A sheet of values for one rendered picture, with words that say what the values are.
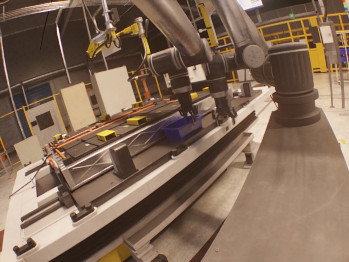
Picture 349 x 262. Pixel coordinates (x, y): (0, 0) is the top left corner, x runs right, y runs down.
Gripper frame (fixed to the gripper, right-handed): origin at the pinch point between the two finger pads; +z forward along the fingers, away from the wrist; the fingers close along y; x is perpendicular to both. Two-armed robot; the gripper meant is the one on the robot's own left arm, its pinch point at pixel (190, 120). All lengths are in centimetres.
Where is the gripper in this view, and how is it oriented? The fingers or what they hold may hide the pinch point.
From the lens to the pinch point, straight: 103.8
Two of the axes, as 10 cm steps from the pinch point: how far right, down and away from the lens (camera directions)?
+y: -6.9, -0.2, 7.2
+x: -6.7, 3.8, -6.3
